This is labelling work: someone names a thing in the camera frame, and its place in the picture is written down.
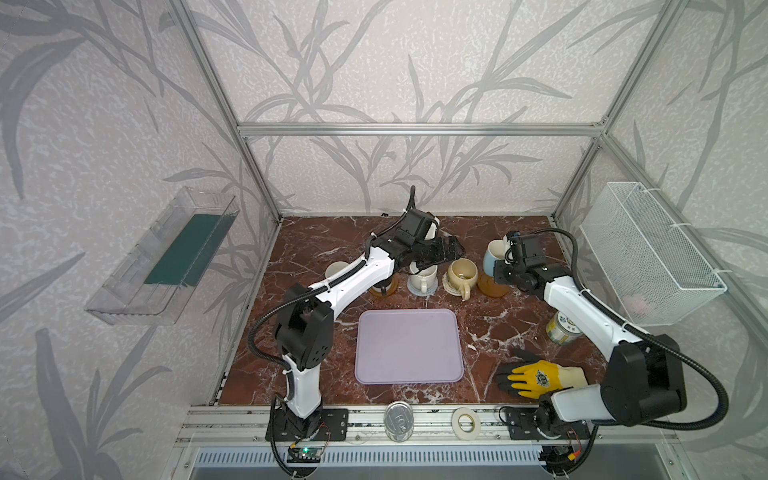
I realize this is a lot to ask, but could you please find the white mug blue handle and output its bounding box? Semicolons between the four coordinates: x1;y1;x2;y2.
483;239;509;278

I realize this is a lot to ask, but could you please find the large white mug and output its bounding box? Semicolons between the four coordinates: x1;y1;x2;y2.
408;262;438;296

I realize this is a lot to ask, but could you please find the brown wooden coaster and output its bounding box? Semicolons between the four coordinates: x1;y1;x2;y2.
369;276;399;298
477;272;510;298

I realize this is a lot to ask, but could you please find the light blue woven coaster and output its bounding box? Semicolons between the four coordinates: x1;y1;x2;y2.
407;279;438;297

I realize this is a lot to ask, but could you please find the beige mug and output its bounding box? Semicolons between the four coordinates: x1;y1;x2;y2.
446;258;479;278

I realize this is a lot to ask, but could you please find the white mug lavender handle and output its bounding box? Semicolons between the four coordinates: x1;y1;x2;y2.
324;261;349;279

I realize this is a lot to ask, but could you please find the white patterned round coaster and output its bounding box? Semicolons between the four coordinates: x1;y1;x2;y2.
442;274;478;301

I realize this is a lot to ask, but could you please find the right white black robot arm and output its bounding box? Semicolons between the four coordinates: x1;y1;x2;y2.
493;230;730;431

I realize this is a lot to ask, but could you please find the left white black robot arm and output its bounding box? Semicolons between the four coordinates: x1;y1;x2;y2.
246;186;465;425

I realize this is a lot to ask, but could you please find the green labelled tin can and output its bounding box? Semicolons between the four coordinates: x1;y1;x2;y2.
545;312;583;345

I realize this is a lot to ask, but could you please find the lavender plastic tray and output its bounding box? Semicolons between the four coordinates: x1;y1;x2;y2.
355;309;464;385

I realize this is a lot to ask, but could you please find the yellow black work glove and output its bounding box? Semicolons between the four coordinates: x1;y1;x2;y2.
494;349;588;399

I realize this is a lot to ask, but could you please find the pink object in basket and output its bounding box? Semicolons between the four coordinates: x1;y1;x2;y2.
621;294;651;317

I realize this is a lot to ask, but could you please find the white tape roll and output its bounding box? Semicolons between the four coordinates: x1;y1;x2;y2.
451;407;482;441

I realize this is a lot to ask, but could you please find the clear glass jar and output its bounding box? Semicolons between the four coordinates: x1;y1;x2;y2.
383;401;414;443

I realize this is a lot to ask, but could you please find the green lit circuit board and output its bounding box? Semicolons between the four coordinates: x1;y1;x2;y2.
287;444;325;465

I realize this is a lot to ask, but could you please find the white wire basket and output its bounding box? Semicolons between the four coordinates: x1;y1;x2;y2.
580;182;727;327

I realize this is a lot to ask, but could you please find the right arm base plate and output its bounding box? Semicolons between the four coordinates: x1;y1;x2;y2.
498;405;591;441

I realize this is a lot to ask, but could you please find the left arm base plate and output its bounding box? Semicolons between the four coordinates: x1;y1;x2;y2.
266;407;349;442

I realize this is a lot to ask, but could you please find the clear wall shelf green mat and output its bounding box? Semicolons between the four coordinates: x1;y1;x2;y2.
85;187;240;326

